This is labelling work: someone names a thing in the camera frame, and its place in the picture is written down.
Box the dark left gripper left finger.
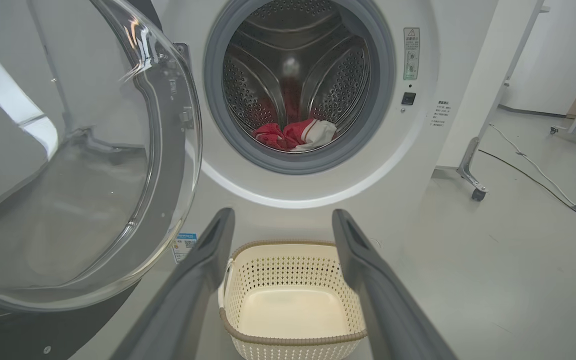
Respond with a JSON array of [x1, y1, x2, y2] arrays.
[[110, 207, 236, 360]]

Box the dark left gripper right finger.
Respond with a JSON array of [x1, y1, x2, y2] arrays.
[[331, 208, 459, 360]]

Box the round black glass washer door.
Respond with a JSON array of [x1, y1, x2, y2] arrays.
[[0, 0, 204, 360]]

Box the red and white garment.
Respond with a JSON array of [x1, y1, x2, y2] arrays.
[[250, 118, 338, 153]]

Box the cream perforated basket brown rim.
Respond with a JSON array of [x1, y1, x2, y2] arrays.
[[217, 239, 369, 360]]

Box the white front-load washing machine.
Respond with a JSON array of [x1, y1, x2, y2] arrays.
[[68, 0, 500, 360]]

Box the blue energy label sticker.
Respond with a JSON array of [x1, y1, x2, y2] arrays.
[[171, 232, 198, 265]]

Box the metal stand leg with caster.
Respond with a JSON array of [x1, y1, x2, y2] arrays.
[[456, 0, 552, 202]]

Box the white board panel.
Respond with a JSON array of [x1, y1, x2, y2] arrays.
[[435, 0, 544, 169]]

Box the grey warning sticker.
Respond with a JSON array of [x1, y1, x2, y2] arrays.
[[402, 27, 421, 81]]

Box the black floor cable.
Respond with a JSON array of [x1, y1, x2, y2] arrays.
[[478, 148, 576, 229]]

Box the white floor cable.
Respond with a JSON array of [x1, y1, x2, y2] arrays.
[[488, 123, 576, 234]]

